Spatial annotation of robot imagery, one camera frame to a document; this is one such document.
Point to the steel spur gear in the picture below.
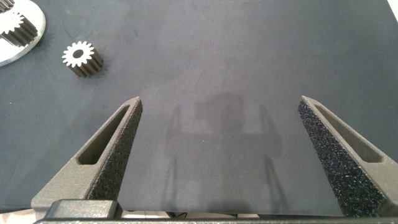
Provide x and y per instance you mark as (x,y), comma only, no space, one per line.
(15,26)
(4,4)
(69,56)

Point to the dark table mat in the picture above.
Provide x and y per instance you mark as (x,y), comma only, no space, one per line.
(202,62)

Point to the round white pin plate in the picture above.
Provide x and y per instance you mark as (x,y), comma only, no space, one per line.
(35,18)

